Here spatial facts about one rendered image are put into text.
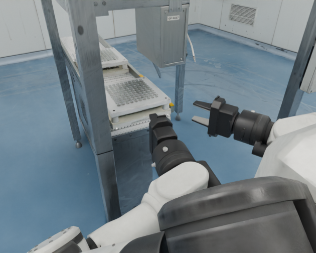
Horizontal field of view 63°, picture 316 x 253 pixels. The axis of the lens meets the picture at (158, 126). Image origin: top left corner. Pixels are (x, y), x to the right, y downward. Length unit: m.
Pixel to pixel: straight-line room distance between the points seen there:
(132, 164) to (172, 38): 0.67
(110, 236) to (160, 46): 0.63
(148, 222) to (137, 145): 0.81
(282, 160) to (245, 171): 1.82
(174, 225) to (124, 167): 1.13
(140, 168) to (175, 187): 0.88
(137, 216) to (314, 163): 0.29
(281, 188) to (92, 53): 0.65
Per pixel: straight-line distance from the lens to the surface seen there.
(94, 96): 0.80
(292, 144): 0.27
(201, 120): 0.78
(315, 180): 0.25
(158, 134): 0.60
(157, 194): 0.46
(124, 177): 1.33
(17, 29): 4.38
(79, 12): 0.72
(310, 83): 1.35
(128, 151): 1.23
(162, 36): 0.88
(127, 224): 0.45
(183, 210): 0.16
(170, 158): 0.54
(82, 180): 1.99
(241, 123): 0.70
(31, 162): 2.27
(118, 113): 0.94
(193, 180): 0.48
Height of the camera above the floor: 1.39
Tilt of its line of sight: 35 degrees down
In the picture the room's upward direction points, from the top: straight up
